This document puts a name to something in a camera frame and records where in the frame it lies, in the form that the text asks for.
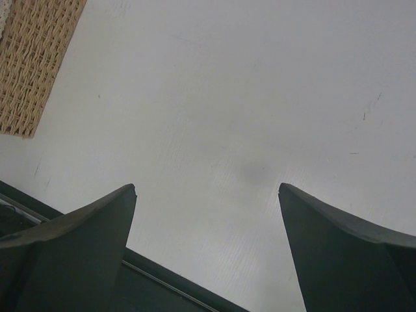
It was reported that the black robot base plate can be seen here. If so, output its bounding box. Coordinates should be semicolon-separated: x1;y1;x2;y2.
1;183;239;311

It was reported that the wicker laundry basket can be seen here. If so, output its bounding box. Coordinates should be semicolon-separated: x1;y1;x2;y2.
1;1;86;138

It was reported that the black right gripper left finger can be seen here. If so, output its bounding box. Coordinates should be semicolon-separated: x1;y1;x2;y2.
1;184;137;311

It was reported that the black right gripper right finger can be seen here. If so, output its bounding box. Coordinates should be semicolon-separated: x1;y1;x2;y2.
278;183;415;311

